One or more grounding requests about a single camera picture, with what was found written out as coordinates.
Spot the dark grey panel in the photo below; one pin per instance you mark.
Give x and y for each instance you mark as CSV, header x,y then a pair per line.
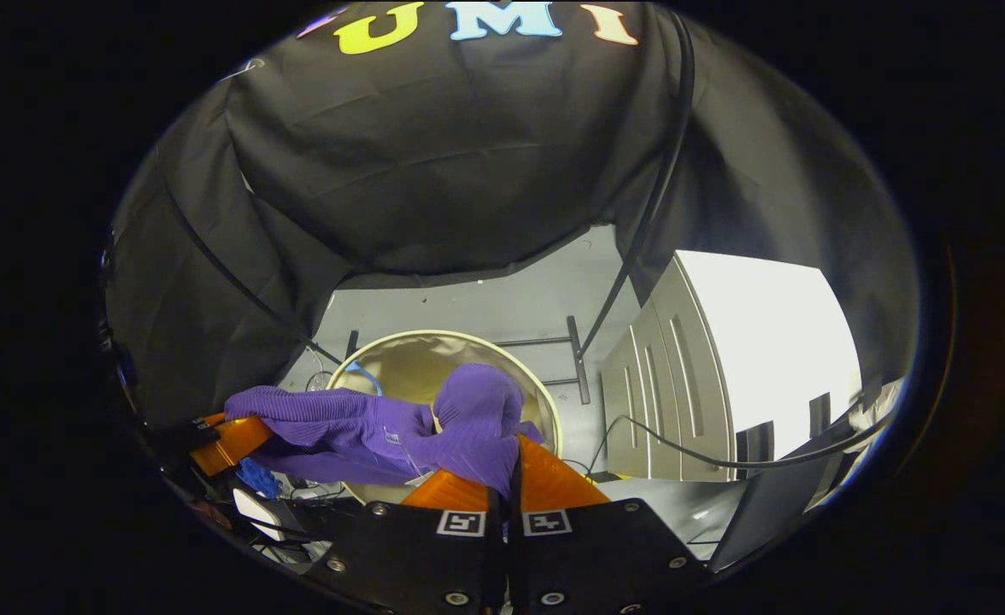
x,y
776,504

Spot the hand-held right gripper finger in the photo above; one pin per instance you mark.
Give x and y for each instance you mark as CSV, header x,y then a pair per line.
x,y
495,547
513,547

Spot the purple knit cardigan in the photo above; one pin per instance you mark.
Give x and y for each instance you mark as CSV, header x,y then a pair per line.
x,y
477,418

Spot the white cabinet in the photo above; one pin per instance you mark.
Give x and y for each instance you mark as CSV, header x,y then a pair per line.
x,y
767,342

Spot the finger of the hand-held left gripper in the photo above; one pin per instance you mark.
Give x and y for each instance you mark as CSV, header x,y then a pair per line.
x,y
229,444

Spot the blue cloth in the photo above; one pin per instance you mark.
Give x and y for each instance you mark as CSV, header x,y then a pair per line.
x,y
259,478

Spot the black backdrop cloth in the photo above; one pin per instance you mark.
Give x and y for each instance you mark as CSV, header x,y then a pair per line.
x,y
468,171

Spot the beige round laundry hamper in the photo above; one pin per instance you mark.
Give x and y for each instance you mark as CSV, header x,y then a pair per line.
x,y
408,359

